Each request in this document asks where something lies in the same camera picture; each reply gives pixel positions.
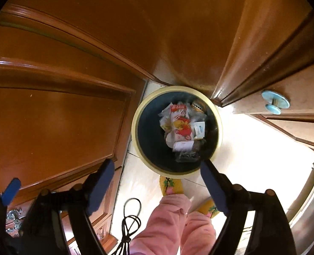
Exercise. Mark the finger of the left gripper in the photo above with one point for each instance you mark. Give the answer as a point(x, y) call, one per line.
point(10, 192)

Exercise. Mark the light blue cabinet knob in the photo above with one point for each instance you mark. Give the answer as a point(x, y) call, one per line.
point(275, 102)

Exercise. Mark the yellow slipper left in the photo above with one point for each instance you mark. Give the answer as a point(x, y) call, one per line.
point(170, 186)

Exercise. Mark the round yellow rimmed trash bin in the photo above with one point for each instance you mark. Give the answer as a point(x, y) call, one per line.
point(151, 132)

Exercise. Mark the clear plastic wrapper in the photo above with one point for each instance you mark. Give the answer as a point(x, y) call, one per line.
point(195, 113)

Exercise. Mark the brown wooden cabinet door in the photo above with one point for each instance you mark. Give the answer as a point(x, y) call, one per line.
point(72, 72)

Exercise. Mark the yellow slipper right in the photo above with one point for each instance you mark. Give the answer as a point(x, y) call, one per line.
point(208, 208)

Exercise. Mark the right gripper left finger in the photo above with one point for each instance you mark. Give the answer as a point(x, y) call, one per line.
point(42, 231)

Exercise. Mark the yellow slipper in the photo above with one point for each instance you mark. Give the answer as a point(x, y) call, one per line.
point(170, 186)
point(208, 208)

